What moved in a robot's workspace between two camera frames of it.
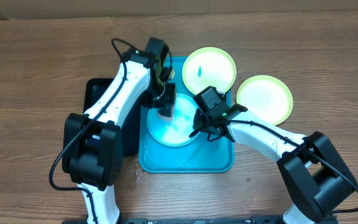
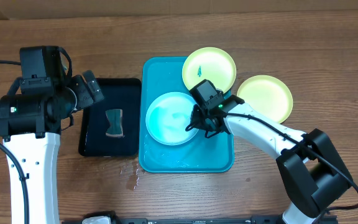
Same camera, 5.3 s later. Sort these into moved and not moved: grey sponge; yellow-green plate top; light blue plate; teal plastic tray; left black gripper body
Moved: left black gripper body; grey sponge
Not moved: yellow-green plate top; light blue plate; teal plastic tray
